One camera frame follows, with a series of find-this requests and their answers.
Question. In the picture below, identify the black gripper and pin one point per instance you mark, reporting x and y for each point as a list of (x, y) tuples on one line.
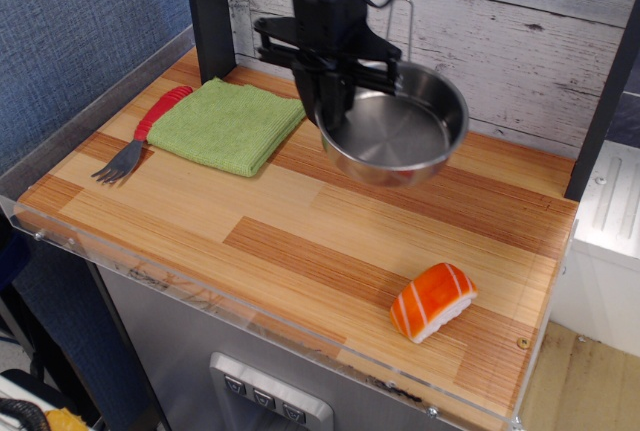
[(329, 36)]

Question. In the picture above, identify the stainless steel pot with handle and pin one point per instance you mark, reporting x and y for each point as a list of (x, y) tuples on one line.
[(396, 140)]

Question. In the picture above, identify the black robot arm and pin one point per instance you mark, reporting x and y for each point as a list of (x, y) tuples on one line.
[(331, 51)]

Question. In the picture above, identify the green folded napkin cloth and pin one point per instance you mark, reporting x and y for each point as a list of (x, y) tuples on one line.
[(232, 128)]

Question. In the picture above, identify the toy salmon nigiri sushi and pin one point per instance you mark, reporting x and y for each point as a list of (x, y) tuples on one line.
[(431, 300)]

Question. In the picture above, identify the clear acrylic edge guard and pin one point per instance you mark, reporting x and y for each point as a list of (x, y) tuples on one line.
[(313, 318)]

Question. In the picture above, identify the silver button control panel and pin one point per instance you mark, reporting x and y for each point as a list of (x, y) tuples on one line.
[(271, 394)]

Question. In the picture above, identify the white appliance at right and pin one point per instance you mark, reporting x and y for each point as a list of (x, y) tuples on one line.
[(597, 294)]

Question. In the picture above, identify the yellow object at corner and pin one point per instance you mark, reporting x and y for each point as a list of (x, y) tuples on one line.
[(64, 420)]

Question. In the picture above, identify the left dark vertical post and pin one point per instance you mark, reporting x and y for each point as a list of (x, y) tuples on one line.
[(213, 35)]

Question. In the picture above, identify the dark vertical post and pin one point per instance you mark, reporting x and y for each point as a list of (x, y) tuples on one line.
[(213, 35), (604, 114)]

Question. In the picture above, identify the red handled metal fork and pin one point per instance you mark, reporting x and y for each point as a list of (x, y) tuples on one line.
[(126, 160)]

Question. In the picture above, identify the right dark vertical post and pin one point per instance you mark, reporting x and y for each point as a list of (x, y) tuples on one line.
[(604, 114)]

